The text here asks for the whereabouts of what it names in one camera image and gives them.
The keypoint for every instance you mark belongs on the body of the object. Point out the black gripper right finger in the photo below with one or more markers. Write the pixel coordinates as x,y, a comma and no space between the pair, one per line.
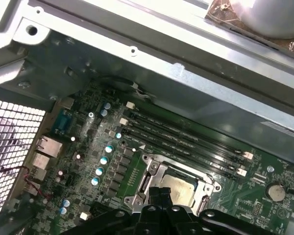
210,224

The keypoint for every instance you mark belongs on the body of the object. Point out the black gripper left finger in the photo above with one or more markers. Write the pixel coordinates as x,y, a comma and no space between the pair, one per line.
122,222

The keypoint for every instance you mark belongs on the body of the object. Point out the CPU with silver top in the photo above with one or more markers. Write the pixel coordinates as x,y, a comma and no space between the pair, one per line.
181,186

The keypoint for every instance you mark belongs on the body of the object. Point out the metal socket cover frame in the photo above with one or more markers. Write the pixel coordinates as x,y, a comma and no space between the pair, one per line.
159,175

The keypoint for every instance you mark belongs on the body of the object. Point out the green motherboard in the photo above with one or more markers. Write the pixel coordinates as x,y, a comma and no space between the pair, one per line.
247,203

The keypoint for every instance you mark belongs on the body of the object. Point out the blue-top capacitor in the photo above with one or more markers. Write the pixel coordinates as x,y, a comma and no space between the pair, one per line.
66,202
63,211
95,180
104,160
107,105
103,112
109,148
99,170

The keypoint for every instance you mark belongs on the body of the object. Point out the silver coin battery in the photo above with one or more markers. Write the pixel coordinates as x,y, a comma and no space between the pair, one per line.
275,192

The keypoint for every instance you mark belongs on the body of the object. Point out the metal USB port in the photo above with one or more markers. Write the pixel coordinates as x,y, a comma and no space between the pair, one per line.
40,161

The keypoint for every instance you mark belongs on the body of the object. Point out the metal network port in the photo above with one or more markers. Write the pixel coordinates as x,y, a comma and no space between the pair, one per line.
49,147

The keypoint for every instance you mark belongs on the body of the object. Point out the blue serial port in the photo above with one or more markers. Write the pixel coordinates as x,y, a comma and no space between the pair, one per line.
62,122

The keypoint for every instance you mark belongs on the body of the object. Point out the open black PC case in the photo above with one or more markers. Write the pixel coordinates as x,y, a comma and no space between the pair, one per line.
161,61

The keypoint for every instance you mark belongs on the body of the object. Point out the brown square base plate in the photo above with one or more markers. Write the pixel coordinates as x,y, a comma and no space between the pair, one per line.
223,18

